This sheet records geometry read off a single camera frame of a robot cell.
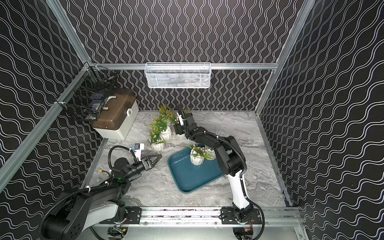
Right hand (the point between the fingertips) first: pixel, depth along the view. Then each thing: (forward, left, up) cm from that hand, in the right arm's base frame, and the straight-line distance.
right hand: (180, 123), depth 99 cm
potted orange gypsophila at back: (+5, +9, +5) cm, 11 cm away
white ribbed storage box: (-4, +38, -4) cm, 39 cm away
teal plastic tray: (-33, -4, -10) cm, 35 cm away
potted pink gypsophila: (-14, +14, +1) cm, 20 cm away
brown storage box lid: (+9, +46, +4) cm, 47 cm away
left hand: (-28, +8, +6) cm, 29 cm away
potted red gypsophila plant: (-20, -19, -5) cm, 28 cm away
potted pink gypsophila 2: (-3, +12, +3) cm, 13 cm away
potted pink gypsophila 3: (-25, -11, +1) cm, 27 cm away
